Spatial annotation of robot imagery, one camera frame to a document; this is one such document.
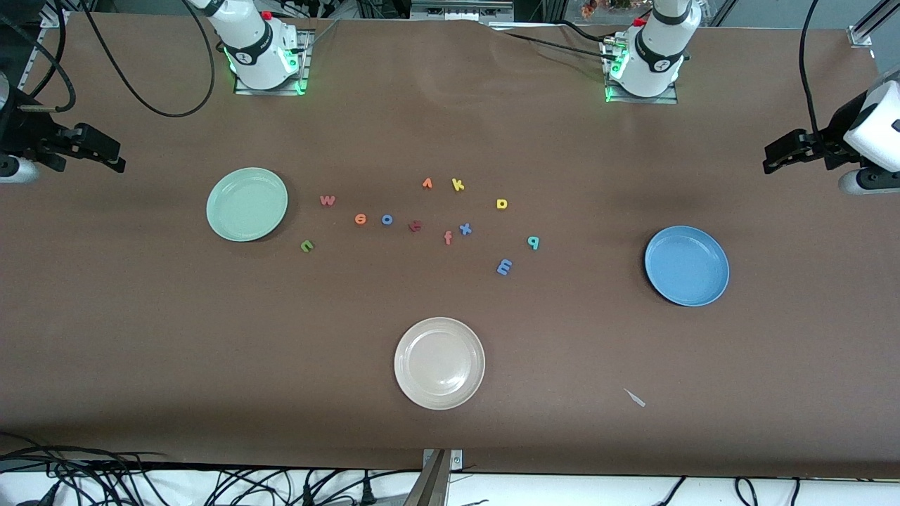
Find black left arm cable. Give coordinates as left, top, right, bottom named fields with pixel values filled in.
left=799, top=0, right=823, bottom=136

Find grey metal background equipment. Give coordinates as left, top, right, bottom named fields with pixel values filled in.
left=410, top=0, right=514, bottom=22

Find green plate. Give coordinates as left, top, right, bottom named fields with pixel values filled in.
left=206, top=167, right=289, bottom=242

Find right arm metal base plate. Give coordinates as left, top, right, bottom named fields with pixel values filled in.
left=234, top=28, right=311, bottom=96

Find black floor cable bundle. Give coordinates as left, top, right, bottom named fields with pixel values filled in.
left=0, top=430, right=423, bottom=506

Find blue plate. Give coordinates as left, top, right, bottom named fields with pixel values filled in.
left=644, top=226, right=731, bottom=307

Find beige plate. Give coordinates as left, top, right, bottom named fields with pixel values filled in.
left=394, top=317, right=486, bottom=410

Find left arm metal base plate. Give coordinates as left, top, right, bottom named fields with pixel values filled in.
left=603, top=35, right=679, bottom=105

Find black cable on tabletop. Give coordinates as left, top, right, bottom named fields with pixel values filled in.
left=485, top=20, right=626, bottom=64

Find orange dried flowers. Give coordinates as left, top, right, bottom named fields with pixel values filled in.
left=580, top=0, right=634, bottom=19

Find metal table edge bracket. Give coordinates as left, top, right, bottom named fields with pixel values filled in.
left=404, top=448, right=463, bottom=506

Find aluminium frame profile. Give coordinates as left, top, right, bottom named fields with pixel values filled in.
left=21, top=0, right=71, bottom=92
left=847, top=0, right=900, bottom=48

